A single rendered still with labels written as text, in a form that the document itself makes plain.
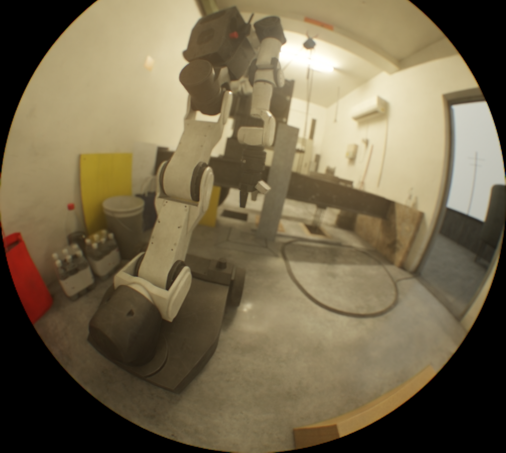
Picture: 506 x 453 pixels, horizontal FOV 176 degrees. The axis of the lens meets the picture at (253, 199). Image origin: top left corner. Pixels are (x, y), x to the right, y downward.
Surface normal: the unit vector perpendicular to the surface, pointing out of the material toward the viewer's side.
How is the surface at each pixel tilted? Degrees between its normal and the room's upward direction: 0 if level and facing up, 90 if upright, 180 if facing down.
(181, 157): 49
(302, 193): 90
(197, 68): 82
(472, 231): 90
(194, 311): 0
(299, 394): 0
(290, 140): 90
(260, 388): 0
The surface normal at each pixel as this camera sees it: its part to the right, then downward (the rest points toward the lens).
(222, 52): 0.75, 0.61
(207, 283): 0.19, -0.96
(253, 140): -0.38, 0.22
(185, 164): 0.11, -0.46
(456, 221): -0.98, -0.19
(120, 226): 0.45, 0.35
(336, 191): -0.02, 0.23
